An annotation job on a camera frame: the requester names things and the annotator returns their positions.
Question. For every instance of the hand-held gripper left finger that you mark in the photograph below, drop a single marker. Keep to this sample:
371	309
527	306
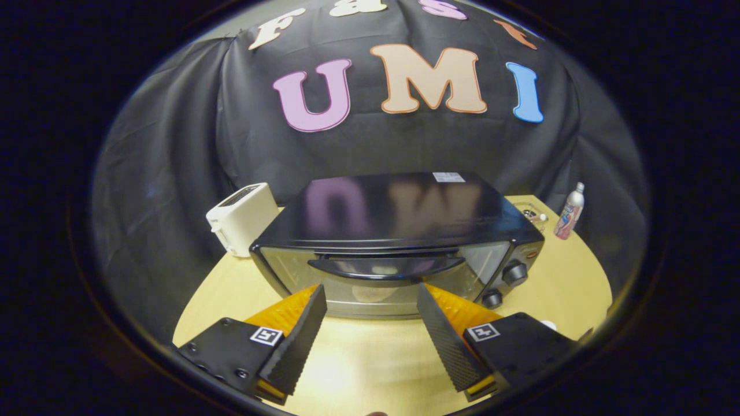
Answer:
300	341

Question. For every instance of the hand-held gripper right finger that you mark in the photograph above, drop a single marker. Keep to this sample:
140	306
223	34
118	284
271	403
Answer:
445	341

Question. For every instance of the black toaster oven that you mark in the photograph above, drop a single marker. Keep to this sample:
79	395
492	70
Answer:
399	231

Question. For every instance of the white pop-up toaster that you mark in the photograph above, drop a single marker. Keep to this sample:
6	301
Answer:
243	219

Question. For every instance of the silver pink spray bottle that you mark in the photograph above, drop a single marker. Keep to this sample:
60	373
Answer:
569	214

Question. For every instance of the black backdrop cloth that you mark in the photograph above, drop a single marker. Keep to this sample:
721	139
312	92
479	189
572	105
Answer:
370	150

